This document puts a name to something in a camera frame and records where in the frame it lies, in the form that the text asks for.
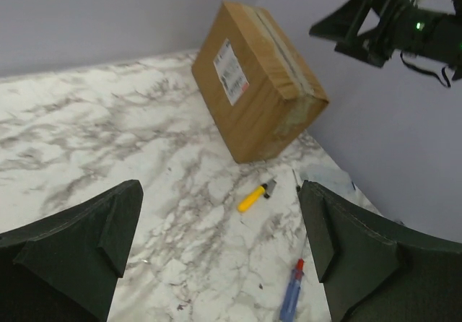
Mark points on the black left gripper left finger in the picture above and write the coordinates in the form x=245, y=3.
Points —
x=65, y=267

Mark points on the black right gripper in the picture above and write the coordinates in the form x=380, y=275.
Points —
x=371, y=30

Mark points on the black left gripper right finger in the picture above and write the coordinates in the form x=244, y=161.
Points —
x=374, y=269

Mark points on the brown cardboard express box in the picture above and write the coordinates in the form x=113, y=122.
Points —
x=259, y=90

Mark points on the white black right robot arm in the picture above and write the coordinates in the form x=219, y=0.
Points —
x=444, y=46

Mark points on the clear plastic screw box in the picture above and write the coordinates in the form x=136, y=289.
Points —
x=335, y=180

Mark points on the blue red handled screwdriver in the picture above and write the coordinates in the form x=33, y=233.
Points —
x=289, y=304

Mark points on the yellow handled stubby screwdriver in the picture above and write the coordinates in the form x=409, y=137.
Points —
x=264, y=190

